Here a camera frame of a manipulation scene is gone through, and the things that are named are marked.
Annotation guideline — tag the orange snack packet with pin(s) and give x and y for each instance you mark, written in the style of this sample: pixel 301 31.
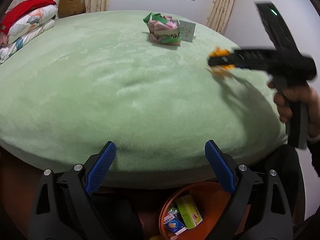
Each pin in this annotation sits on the orange snack packet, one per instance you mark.
pixel 218 53

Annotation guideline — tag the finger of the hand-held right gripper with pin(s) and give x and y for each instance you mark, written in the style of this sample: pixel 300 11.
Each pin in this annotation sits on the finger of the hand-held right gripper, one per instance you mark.
pixel 222 60

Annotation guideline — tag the red folded blanket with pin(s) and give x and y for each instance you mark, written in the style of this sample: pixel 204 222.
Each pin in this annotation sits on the red folded blanket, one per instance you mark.
pixel 22 11

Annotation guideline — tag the orange plastic bin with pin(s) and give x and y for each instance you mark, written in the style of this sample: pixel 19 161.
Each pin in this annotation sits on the orange plastic bin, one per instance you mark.
pixel 200 200

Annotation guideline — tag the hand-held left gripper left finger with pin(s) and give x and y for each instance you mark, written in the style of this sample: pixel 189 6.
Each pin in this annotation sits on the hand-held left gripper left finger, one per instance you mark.
pixel 101 166

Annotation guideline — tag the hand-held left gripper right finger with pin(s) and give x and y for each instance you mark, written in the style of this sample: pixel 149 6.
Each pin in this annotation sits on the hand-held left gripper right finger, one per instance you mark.
pixel 220 167

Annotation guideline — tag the floral folded quilt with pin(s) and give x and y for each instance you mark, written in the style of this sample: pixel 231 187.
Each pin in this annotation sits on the floral folded quilt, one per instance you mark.
pixel 15 45
pixel 37 17

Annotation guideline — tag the brown teddy bear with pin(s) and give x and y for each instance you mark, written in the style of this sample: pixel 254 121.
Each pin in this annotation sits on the brown teddy bear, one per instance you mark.
pixel 70 5

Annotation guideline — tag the green striped box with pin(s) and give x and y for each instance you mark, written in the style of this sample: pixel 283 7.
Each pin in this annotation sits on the green striped box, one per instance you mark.
pixel 190 210

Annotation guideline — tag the green snack bag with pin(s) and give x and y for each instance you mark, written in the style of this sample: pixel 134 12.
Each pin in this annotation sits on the green snack bag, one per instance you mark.
pixel 165 36

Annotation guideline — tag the green bed blanket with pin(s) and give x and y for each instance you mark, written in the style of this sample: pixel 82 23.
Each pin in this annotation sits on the green bed blanket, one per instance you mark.
pixel 112 92

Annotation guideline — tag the blue medicine box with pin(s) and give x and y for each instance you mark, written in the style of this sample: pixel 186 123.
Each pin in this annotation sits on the blue medicine box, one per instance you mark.
pixel 173 223

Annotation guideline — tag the small green foil packet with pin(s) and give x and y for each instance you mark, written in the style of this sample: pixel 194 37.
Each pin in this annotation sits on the small green foil packet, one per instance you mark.
pixel 173 210

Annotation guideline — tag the person's right hand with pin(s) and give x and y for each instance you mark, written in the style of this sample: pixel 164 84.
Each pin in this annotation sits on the person's right hand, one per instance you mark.
pixel 313 110

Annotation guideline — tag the white green box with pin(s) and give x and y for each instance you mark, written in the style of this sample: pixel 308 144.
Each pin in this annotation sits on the white green box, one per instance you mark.
pixel 187 31

